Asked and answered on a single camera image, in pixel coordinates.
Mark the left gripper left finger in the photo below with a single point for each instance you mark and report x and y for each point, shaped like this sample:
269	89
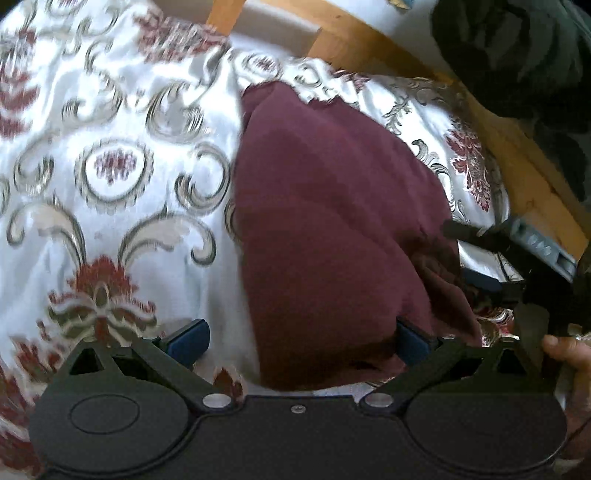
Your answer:
169	361

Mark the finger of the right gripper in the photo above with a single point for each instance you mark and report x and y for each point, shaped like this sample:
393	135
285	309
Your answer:
495	238
492	287

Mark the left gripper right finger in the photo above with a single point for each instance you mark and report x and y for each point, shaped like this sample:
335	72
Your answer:
428	359

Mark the maroon garment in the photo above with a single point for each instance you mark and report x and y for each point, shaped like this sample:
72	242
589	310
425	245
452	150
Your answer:
342	243

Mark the person's right hand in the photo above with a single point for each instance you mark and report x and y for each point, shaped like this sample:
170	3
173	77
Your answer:
573	389

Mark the wooden bed headboard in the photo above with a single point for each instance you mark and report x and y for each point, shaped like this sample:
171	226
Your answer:
374	37

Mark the dark jacket torso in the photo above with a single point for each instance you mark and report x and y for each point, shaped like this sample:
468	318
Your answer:
529	61

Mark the floral satin bedspread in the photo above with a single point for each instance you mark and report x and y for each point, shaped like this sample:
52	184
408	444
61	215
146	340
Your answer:
119	129

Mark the colourful floral poster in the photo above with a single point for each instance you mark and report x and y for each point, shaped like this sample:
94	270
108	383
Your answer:
402	4

